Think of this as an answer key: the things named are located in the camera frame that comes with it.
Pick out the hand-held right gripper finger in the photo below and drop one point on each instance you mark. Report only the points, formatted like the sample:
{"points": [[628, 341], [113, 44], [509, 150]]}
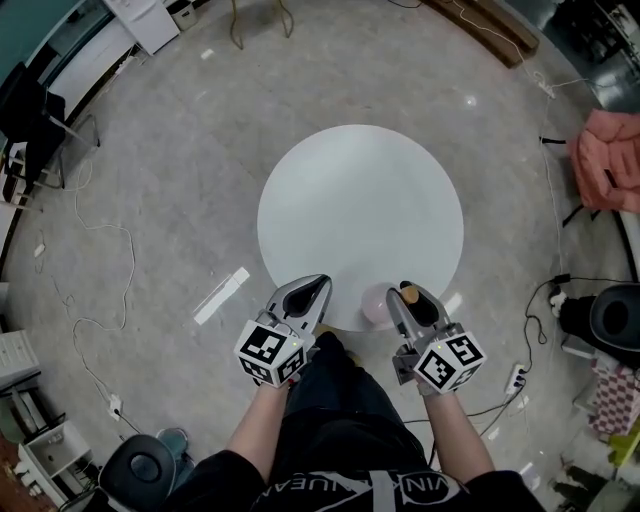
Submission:
{"points": [[402, 315], [430, 310]]}

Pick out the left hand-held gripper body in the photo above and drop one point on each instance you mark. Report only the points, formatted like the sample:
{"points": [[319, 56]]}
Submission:
{"points": [[267, 352]]}

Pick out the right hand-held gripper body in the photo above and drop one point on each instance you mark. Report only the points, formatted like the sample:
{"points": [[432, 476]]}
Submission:
{"points": [[450, 362]]}

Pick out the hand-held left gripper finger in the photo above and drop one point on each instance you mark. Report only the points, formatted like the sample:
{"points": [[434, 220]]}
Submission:
{"points": [[287, 295], [322, 305]]}

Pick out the person's left forearm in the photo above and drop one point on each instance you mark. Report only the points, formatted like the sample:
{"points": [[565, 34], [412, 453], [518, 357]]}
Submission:
{"points": [[252, 430]]}

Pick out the person's right forearm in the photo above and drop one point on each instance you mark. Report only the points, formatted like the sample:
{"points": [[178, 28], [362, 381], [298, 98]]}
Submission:
{"points": [[452, 435]]}

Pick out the round white table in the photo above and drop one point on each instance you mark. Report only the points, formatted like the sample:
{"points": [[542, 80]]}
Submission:
{"points": [[360, 215]]}

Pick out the white flat floor strip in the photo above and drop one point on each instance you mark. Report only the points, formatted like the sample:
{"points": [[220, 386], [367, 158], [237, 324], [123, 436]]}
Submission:
{"points": [[220, 297]]}

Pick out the person's black trousers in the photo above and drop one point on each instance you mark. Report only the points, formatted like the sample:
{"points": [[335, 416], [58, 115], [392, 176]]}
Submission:
{"points": [[345, 405]]}

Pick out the person's black printed shirt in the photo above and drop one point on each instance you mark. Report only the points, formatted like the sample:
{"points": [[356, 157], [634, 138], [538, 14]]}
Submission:
{"points": [[225, 485]]}

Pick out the red white checkered cloth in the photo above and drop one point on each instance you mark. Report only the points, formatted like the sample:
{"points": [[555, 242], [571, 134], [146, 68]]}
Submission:
{"points": [[615, 400]]}

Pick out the black oval pod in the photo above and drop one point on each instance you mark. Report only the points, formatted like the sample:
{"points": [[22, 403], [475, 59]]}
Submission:
{"points": [[140, 467], [615, 317]]}

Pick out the pink jacket on chair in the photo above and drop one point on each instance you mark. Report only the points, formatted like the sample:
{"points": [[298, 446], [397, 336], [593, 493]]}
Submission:
{"points": [[607, 160]]}

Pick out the white open shelf unit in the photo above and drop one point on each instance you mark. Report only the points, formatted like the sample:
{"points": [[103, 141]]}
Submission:
{"points": [[55, 455]]}

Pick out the white drawer cabinet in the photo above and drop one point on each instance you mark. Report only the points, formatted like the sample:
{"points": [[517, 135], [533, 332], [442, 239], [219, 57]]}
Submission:
{"points": [[17, 355]]}

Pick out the brown wooden step platform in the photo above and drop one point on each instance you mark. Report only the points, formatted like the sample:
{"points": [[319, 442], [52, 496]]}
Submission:
{"points": [[495, 30]]}

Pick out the small white waste bin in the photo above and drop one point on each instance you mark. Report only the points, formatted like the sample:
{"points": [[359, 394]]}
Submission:
{"points": [[181, 12]]}

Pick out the white low window ledge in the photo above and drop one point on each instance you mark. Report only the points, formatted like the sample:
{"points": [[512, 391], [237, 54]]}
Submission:
{"points": [[85, 65]]}

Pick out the white water dispenser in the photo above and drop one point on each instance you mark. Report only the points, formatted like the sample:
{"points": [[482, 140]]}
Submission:
{"points": [[145, 22]]}

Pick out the black office chair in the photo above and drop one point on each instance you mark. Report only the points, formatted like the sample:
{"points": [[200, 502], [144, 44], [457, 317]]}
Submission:
{"points": [[30, 125]]}

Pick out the frosted glass window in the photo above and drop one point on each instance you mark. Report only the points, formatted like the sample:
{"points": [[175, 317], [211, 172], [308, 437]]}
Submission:
{"points": [[30, 25]]}

